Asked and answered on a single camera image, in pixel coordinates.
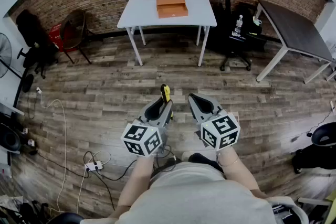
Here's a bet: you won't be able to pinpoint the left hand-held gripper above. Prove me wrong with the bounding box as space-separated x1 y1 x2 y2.
120 96 174 158

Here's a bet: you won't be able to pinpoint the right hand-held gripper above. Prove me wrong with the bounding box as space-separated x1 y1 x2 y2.
187 93 241 152

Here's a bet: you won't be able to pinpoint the yellow black utility knife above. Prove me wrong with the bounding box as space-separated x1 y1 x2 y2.
160 83 174 121

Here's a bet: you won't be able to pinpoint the orange box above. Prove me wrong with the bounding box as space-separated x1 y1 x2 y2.
155 0 190 19

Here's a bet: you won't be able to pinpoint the person's right forearm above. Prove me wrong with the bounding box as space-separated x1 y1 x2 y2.
216 146 266 199

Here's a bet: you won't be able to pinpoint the person's left forearm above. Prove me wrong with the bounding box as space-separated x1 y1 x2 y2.
117 155 156 215

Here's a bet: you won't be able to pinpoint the red cardboard box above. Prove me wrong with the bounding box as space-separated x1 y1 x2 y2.
49 22 79 53

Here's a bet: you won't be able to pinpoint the person's black shoe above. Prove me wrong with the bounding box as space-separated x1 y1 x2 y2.
188 152 224 174

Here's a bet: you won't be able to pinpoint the white power strip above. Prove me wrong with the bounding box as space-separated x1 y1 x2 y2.
84 161 104 172

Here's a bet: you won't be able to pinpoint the person's grey shirt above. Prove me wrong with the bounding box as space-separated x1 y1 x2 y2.
78 161 309 224

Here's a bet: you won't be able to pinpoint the black bag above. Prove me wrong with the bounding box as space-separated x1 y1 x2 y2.
230 2 267 52

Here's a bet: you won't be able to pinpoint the clear water bottle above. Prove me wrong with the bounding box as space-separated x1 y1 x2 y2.
234 14 244 35

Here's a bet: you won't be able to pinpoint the black office chair with headrest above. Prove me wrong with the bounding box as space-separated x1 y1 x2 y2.
216 0 253 72

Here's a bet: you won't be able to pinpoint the brown wicker chair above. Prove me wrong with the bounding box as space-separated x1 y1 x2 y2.
59 8 93 65

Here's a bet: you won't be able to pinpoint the black round stool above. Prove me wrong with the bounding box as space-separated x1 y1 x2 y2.
292 121 336 175

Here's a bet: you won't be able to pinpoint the dark wooden table white legs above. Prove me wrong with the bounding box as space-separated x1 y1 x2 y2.
255 0 336 85

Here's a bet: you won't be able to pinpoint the black swivel chair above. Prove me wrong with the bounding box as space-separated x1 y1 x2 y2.
15 8 59 80

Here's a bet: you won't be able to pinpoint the black speaker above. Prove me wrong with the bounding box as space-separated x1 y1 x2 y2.
0 122 22 153

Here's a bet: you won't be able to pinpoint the black standing fan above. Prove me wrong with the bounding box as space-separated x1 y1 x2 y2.
0 32 35 93

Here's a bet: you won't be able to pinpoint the thin wrist bracelet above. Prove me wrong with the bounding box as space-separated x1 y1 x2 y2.
217 153 240 167

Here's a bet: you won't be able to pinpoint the black power cable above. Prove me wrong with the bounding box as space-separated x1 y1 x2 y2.
83 151 139 212

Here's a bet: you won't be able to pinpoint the long white cable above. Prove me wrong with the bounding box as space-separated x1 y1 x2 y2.
39 91 68 215

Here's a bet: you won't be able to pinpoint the white chair frame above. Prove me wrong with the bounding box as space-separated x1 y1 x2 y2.
297 189 336 224

